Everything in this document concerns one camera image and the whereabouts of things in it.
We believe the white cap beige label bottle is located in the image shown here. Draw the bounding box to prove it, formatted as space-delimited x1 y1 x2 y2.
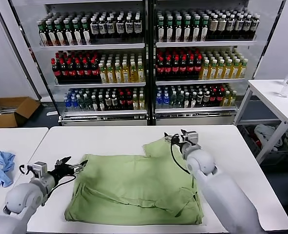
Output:
234 14 244 40
251 14 261 39
217 15 227 40
226 14 235 40
208 15 218 40
243 14 252 39

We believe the bundle of metal rods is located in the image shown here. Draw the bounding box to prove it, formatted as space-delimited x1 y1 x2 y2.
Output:
0 106 18 115

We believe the green cap yellow drink bottle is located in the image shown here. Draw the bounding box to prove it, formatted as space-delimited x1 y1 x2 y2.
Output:
230 58 241 79
214 59 225 80
222 59 233 80
199 59 210 80
207 59 217 80
237 58 249 79

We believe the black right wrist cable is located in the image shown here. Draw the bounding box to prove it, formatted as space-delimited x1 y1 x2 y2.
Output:
170 140 192 175

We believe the white cap yellow drink bottle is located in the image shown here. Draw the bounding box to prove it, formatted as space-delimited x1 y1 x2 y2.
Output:
114 62 122 84
121 62 130 84
129 61 138 83
106 62 115 84
136 61 145 83
98 63 107 84

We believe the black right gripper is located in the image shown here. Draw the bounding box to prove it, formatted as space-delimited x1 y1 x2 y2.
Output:
163 132 191 155

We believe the crumpled white cloth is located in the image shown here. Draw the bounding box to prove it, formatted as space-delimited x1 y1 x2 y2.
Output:
253 124 284 150

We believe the white cap navy label bottle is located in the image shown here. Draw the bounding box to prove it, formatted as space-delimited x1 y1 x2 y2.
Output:
133 15 143 39
115 17 125 40
106 17 116 40
98 17 108 41
90 18 99 41
125 16 134 40

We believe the red cap cola bottle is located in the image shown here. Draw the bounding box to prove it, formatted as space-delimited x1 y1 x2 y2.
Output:
186 56 194 79
91 58 100 81
59 59 69 82
172 57 180 80
50 60 61 82
67 59 77 82
75 59 85 82
164 57 173 80
83 59 93 82
193 56 202 79
156 57 165 80
179 57 187 79

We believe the green cap dark tea bottle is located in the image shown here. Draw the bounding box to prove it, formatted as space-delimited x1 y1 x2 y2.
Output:
174 16 183 43
82 19 92 46
37 21 49 47
55 20 67 47
165 16 174 43
64 20 76 47
157 16 165 43
46 20 58 47
192 16 200 43
200 16 209 42
183 16 192 43
73 19 84 46

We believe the green polo shirt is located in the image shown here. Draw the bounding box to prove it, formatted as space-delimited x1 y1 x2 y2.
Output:
64 137 205 226

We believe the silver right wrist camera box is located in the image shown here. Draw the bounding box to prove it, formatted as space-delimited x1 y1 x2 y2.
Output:
181 131 199 147

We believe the small beige label dark bottle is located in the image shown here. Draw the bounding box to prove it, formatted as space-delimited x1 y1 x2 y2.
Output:
196 91 204 108
111 94 119 112
203 91 211 108
104 94 112 112

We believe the crumpled light blue cloth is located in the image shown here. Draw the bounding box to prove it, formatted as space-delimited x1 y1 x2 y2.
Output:
0 151 17 189

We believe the black framed glass door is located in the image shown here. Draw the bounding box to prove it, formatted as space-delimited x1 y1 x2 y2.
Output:
252 0 287 80
0 0 61 121

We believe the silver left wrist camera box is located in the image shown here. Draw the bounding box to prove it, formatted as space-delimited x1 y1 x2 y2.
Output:
32 161 48 177

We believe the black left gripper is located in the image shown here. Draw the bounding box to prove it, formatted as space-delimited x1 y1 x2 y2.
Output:
45 156 89 186

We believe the white beverage display cabinet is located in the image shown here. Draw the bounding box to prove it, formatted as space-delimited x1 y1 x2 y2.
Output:
38 0 151 127
150 0 261 127

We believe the white side table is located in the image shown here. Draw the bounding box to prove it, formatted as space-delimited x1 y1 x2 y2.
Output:
233 79 288 166

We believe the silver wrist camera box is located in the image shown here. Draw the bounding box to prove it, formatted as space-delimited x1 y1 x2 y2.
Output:
32 161 48 177
181 131 199 147

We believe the white metal shelf board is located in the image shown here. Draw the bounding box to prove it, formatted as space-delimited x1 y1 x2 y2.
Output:
155 40 257 48
40 43 146 51
60 110 147 117
154 107 237 115
155 78 246 86
54 82 146 88

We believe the dark mesh laundry basket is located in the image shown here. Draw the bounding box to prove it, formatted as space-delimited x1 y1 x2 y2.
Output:
238 125 288 166

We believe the open cardboard box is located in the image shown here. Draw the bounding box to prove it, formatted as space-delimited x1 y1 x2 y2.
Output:
0 97 41 129

